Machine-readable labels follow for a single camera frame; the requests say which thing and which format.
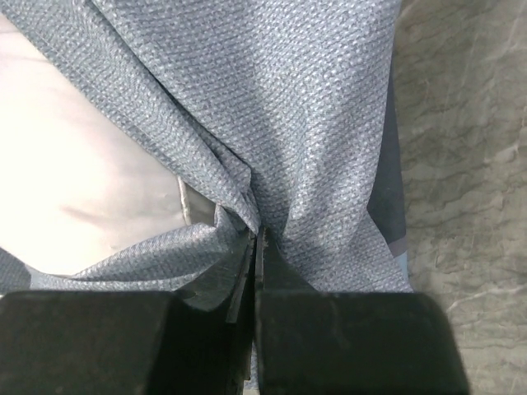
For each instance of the white pillow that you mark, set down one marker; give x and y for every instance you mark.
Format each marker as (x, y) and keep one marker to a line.
(74, 188)

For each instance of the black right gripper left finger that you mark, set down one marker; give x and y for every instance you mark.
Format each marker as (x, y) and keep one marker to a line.
(194, 340)

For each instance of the blue-grey pillowcase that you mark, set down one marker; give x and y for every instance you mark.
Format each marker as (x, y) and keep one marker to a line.
(274, 111)

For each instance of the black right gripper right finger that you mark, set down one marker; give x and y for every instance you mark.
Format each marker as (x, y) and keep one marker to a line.
(313, 342)

